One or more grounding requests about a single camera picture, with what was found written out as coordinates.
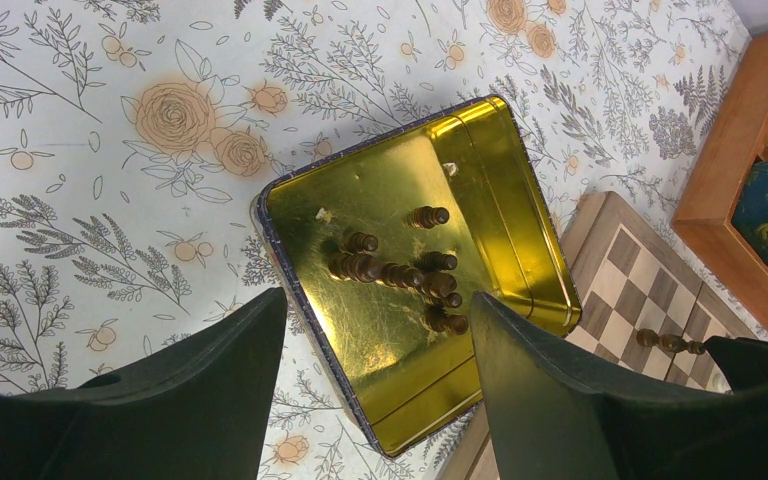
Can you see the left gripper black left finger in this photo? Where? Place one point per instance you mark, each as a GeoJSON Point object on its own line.
{"type": "Point", "coordinates": [197, 409]}

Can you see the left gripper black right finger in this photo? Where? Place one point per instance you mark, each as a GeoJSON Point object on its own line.
{"type": "Point", "coordinates": [557, 411]}

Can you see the dark chess pawn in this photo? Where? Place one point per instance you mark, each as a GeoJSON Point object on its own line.
{"type": "Point", "coordinates": [669, 342]}
{"type": "Point", "coordinates": [428, 217]}

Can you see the gold tin box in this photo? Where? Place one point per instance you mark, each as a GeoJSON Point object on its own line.
{"type": "Point", "coordinates": [400, 381]}

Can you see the dark chess piece in tin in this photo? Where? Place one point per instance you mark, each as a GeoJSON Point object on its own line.
{"type": "Point", "coordinates": [439, 320]}
{"type": "Point", "coordinates": [360, 242]}
{"type": "Point", "coordinates": [401, 276]}
{"type": "Point", "coordinates": [438, 261]}

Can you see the dark chess pawn in tin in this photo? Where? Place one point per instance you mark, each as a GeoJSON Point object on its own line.
{"type": "Point", "coordinates": [428, 217]}

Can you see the wooden chessboard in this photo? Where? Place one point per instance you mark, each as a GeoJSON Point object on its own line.
{"type": "Point", "coordinates": [630, 280]}

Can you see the floral tablecloth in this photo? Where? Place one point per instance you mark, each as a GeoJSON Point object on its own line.
{"type": "Point", "coordinates": [134, 136]}

